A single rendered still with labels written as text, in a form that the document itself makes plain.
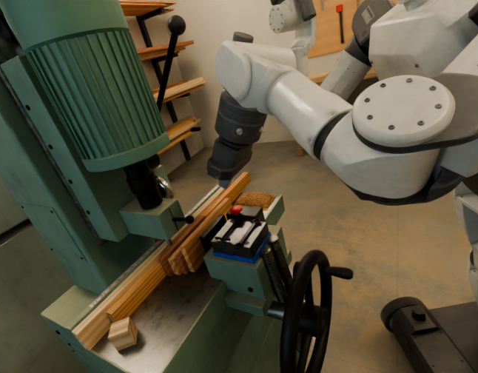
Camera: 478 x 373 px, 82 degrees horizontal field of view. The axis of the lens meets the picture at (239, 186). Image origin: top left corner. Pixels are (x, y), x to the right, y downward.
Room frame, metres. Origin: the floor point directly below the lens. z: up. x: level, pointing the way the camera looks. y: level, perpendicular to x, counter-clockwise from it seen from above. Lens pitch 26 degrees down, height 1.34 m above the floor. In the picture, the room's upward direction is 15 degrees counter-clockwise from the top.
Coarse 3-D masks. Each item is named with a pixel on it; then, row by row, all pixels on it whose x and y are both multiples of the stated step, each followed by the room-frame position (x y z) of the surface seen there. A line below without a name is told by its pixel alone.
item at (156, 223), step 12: (132, 204) 0.61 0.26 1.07; (168, 204) 0.56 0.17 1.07; (132, 216) 0.57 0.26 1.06; (144, 216) 0.55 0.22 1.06; (156, 216) 0.52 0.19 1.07; (168, 216) 0.54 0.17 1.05; (180, 216) 0.56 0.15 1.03; (132, 228) 0.58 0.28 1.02; (144, 228) 0.56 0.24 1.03; (156, 228) 0.53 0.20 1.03; (168, 228) 0.53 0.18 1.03; (180, 228) 0.55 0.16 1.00
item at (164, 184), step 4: (156, 176) 0.74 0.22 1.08; (160, 180) 0.73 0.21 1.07; (164, 180) 0.73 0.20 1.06; (160, 184) 0.72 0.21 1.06; (164, 184) 0.72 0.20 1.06; (168, 184) 0.73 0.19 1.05; (160, 188) 0.72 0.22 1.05; (164, 188) 0.72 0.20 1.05; (168, 188) 0.72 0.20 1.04; (160, 192) 0.73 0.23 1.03; (164, 192) 0.72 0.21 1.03; (168, 192) 0.71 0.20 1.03; (172, 192) 0.72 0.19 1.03; (164, 196) 0.72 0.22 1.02; (168, 196) 0.71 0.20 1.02; (172, 196) 0.72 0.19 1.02
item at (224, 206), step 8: (224, 200) 0.68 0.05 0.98; (216, 208) 0.65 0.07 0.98; (224, 208) 0.65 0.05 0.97; (208, 216) 0.62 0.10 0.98; (216, 216) 0.62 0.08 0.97; (208, 224) 0.59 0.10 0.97; (192, 232) 0.56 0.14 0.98; (200, 232) 0.56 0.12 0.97; (192, 240) 0.54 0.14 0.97; (200, 240) 0.55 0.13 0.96; (184, 248) 0.51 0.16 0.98; (192, 248) 0.53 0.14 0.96; (200, 248) 0.55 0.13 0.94; (184, 256) 0.52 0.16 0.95; (192, 256) 0.52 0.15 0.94; (200, 256) 0.54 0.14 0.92; (192, 264) 0.51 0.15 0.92; (200, 264) 0.53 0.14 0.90
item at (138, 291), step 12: (240, 180) 0.87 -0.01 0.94; (228, 192) 0.80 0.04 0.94; (216, 204) 0.74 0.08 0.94; (156, 264) 0.53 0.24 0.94; (144, 276) 0.50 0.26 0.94; (156, 276) 0.51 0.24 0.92; (132, 288) 0.47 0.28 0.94; (144, 288) 0.48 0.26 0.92; (120, 300) 0.44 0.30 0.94; (132, 300) 0.45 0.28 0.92; (108, 312) 0.42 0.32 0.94; (120, 312) 0.42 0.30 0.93; (132, 312) 0.44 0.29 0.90
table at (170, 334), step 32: (288, 256) 0.52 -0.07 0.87; (160, 288) 0.49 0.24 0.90; (192, 288) 0.46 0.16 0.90; (224, 288) 0.45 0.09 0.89; (160, 320) 0.40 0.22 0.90; (192, 320) 0.38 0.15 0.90; (96, 352) 0.37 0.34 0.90; (128, 352) 0.35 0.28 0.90; (160, 352) 0.33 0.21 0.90; (192, 352) 0.34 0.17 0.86
